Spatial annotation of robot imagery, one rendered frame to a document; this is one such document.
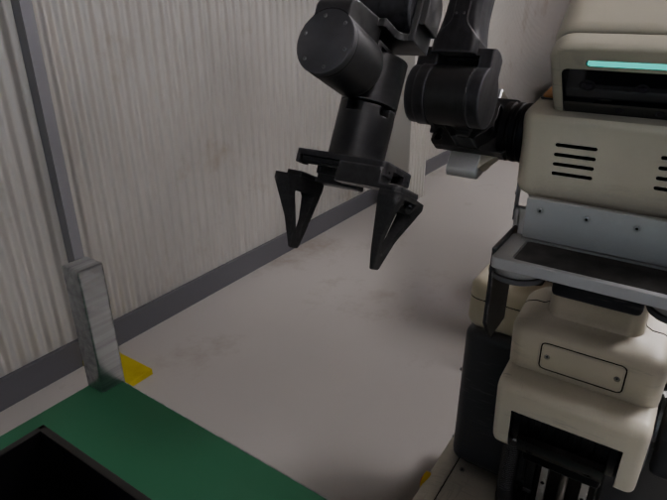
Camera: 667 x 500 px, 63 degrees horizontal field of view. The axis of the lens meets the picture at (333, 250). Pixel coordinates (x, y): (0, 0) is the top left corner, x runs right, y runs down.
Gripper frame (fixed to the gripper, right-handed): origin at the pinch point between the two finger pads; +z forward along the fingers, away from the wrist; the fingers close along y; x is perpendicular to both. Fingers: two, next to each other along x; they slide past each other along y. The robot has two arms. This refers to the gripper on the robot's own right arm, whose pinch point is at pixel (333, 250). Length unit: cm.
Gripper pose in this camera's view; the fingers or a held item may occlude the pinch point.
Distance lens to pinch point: 54.8
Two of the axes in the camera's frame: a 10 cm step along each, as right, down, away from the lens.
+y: 8.4, 2.2, -5.0
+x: 4.9, 1.0, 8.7
